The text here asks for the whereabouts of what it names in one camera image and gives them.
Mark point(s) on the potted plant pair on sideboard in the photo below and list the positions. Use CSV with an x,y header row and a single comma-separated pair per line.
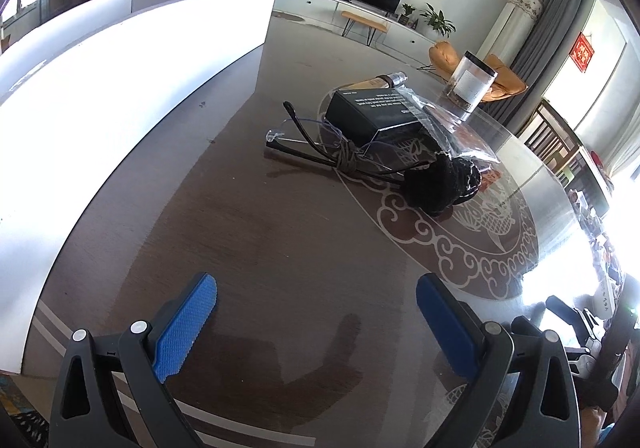
x,y
434,21

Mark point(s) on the black product box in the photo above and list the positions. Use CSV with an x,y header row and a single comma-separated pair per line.
x,y
368,115

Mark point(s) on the white standing air conditioner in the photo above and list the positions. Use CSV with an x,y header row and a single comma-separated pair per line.
x,y
511,29

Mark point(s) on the white cardboard sorting box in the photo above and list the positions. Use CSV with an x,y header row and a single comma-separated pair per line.
x,y
78,93

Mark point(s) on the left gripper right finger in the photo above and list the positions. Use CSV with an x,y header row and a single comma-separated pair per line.
x,y
479,352

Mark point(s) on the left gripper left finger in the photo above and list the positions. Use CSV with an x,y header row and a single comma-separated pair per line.
x,y
152,351

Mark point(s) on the small wooden bench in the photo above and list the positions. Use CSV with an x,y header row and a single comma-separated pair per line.
x,y
373,27

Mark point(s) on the orange lounge chair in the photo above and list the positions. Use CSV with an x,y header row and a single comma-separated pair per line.
x,y
447,63

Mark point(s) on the phone case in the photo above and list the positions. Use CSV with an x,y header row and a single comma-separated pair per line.
x,y
452,135

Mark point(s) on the glass perfume spray bottle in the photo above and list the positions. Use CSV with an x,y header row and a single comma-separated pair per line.
x,y
383,81

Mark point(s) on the white tv sideboard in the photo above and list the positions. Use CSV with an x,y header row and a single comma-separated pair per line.
x,y
361,25

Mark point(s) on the clear jar with white label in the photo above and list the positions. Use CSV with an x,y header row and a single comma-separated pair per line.
x,y
470,81

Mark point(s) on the wooden chair by window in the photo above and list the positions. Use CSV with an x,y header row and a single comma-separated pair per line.
x,y
550,137

